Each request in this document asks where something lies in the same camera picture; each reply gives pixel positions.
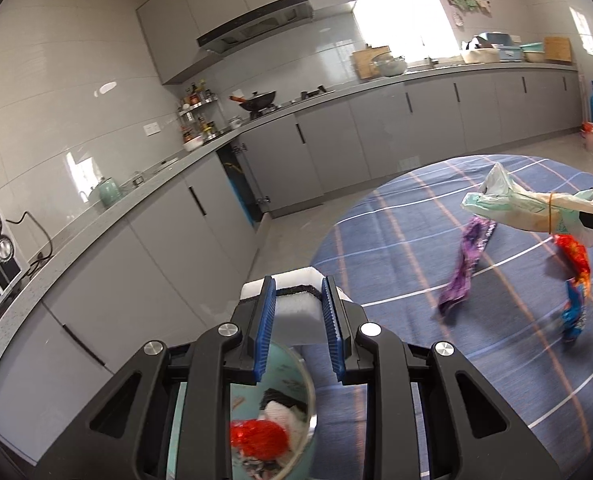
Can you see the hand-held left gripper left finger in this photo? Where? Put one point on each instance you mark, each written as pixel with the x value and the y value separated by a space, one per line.
pixel 265 330

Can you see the white green plastic bag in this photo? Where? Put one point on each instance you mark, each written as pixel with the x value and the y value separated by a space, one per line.
pixel 521 210

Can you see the white bowl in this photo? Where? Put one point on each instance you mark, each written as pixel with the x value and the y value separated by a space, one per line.
pixel 193 145

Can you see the metal spice rack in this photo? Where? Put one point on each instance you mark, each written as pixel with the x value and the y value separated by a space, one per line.
pixel 196 110

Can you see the white foam block black band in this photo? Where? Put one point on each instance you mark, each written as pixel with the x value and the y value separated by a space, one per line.
pixel 299 310

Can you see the blue wrapper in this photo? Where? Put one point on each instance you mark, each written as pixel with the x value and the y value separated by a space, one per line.
pixel 575 310

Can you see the grey kitchen counter cabinets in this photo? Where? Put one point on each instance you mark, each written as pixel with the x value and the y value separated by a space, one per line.
pixel 176 270

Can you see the wooden cutting board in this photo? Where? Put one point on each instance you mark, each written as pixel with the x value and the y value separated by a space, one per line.
pixel 364 62

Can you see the light green basin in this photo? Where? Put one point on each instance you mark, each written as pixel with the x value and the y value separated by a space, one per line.
pixel 532 53

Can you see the window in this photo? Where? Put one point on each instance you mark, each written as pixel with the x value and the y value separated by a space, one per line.
pixel 401 10

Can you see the hanging cloths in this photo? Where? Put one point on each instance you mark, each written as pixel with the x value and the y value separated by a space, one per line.
pixel 469 6

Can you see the white ribbed paper piece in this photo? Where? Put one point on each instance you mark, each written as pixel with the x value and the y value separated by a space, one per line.
pixel 284 415

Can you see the glass bowl with wrappers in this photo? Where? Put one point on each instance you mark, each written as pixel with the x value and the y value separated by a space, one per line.
pixel 286 362

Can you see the black wok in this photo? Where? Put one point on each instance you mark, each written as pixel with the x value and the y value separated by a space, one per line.
pixel 259 100

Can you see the range hood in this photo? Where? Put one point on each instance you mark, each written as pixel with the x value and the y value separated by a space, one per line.
pixel 256 22

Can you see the red snack bag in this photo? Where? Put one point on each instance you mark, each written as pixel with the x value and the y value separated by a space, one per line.
pixel 256 440

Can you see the red orange wrapper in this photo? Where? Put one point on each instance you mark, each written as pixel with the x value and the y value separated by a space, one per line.
pixel 574 255

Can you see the white basin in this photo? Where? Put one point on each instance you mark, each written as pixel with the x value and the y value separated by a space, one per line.
pixel 479 55

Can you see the black speckled wrapper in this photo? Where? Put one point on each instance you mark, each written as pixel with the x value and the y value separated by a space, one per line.
pixel 279 394

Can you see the black gas stove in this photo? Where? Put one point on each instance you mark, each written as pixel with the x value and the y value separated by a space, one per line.
pixel 316 94

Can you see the green kettle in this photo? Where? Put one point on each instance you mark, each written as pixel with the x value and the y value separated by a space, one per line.
pixel 107 192

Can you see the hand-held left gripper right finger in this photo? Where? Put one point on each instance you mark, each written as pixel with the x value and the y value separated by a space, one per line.
pixel 330 330

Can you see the blue plaid tablecloth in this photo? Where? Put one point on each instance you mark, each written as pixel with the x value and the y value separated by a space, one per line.
pixel 426 385

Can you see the white wall socket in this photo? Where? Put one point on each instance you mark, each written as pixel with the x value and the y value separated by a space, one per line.
pixel 152 129

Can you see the purple wrapper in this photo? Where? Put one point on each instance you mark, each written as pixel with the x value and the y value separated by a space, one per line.
pixel 464 270

